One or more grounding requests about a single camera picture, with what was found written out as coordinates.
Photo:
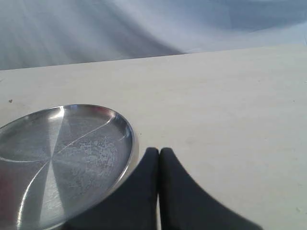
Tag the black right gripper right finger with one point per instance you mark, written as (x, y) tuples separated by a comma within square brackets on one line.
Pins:
[(184, 205)]

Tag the round silver metal plate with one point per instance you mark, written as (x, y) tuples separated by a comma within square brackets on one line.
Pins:
[(59, 162)]

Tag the white backdrop cloth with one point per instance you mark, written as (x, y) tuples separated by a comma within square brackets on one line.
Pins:
[(37, 33)]

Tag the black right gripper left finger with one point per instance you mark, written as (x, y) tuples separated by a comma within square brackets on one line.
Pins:
[(131, 207)]

